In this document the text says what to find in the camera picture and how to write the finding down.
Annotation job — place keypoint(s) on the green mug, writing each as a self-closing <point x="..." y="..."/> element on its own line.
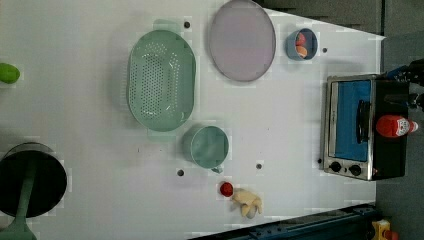
<point x="206" y="146"/>

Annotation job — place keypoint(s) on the red toy strawberry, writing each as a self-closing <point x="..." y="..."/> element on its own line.
<point x="226" y="189"/>

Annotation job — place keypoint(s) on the yellow plush toy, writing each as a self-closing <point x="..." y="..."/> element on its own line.
<point x="249" y="202"/>

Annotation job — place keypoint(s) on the round grey plate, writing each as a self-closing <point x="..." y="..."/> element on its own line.
<point x="242" y="40"/>

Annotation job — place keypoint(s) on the orange toy fruit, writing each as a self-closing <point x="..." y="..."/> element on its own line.
<point x="302" y="51"/>

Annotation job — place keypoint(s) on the red toy fruit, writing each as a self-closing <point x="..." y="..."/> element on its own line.
<point x="300" y="39"/>

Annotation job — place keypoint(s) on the green perforated colander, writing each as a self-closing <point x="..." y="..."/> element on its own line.
<point x="161" y="78"/>

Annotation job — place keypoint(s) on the small blue bowl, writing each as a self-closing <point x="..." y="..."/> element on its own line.
<point x="311" y="44"/>

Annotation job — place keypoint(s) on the green toy vegetable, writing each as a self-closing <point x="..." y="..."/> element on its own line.
<point x="9" y="74"/>

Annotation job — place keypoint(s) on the yellow red object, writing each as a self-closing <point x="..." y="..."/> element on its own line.
<point x="383" y="231"/>

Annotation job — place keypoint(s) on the blue metal frame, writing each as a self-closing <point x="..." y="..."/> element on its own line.
<point x="350" y="223"/>

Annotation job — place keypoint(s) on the green ladle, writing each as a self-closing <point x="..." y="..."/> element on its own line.
<point x="18" y="228"/>

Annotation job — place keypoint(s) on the black silver toaster oven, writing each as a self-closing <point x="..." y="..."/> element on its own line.
<point x="352" y="147"/>

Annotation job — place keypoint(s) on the black round pot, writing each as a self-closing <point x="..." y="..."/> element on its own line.
<point x="50" y="179"/>

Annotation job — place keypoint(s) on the red ketchup bottle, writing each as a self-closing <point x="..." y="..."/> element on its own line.
<point x="393" y="126"/>

